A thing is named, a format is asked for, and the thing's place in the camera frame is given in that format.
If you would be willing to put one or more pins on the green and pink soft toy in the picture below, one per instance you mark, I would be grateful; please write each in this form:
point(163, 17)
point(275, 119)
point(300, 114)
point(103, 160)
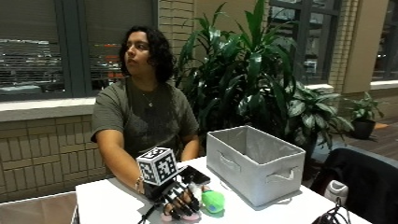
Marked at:
point(213, 200)

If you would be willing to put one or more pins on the black device on glove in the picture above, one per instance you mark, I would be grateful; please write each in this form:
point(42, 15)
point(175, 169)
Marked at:
point(193, 175)

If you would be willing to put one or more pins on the white cube with black markers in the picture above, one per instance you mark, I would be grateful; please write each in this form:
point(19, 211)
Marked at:
point(159, 165)

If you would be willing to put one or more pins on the grey fabric storage box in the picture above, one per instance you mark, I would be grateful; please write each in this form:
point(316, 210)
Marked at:
point(256, 168)

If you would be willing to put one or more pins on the the person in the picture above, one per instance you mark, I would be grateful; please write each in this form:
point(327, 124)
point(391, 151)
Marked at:
point(145, 121)

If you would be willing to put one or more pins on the white rounded object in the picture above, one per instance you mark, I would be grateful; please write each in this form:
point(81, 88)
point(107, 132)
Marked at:
point(335, 191)

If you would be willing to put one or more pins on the variegated leafy plant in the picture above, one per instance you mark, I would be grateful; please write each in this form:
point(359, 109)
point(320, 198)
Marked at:
point(312, 115)

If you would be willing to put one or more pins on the tall green leafy plant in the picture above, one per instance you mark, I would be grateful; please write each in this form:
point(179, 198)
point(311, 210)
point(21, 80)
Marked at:
point(239, 71)

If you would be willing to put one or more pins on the grey stone window sill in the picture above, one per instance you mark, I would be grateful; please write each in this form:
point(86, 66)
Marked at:
point(45, 107)

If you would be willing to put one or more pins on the small plant in black pot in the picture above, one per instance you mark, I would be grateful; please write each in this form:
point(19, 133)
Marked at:
point(363, 116)

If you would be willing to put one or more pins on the dark framed glass window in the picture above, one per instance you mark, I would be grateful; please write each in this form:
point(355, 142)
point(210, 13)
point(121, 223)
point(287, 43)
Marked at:
point(306, 37)

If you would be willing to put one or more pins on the dark framed window with blinds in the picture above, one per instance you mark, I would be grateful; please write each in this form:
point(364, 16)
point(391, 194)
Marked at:
point(41, 46)

